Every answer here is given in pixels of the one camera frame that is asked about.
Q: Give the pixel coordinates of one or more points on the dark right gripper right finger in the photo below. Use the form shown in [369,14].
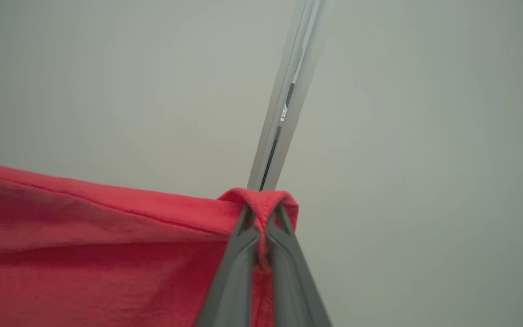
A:
[293,290]

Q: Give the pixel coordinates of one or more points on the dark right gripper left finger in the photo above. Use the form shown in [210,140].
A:
[234,281]

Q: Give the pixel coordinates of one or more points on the red shirt with striped cuffs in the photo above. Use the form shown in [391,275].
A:
[84,254]

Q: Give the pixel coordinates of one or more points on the grey vertical wall post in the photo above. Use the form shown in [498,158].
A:
[288,91]

